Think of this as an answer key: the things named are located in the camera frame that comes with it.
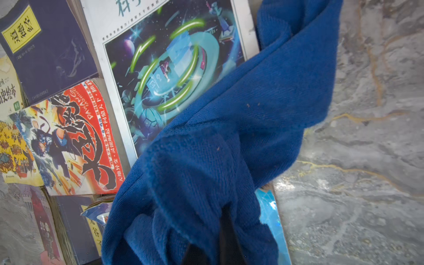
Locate white science magazine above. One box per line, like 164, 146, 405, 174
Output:
81, 1, 259, 164

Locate yellow history picture book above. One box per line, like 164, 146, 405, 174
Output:
1, 56, 44, 187

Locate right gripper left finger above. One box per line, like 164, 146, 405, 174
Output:
181, 244, 207, 265

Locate Hamlet purple red book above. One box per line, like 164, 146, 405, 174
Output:
17, 184, 65, 265

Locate red manga comic book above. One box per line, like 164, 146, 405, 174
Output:
9, 78, 125, 196

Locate navy Guiguzi book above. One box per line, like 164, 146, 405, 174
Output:
52, 195, 103, 265

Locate dark blue book yellow label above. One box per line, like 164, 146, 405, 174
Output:
1, 1, 98, 104

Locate blue cloth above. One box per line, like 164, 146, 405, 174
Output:
102, 1, 343, 265

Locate colourful sunflower magazine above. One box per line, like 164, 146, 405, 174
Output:
81, 184, 291, 265

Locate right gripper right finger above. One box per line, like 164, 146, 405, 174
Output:
219, 204, 246, 265

